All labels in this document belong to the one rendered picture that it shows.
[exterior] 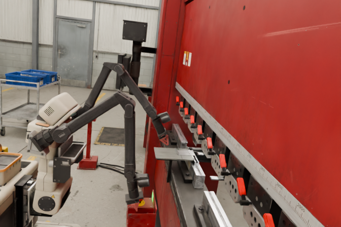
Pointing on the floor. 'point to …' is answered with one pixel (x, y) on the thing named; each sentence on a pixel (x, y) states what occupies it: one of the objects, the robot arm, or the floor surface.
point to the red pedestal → (89, 164)
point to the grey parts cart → (15, 113)
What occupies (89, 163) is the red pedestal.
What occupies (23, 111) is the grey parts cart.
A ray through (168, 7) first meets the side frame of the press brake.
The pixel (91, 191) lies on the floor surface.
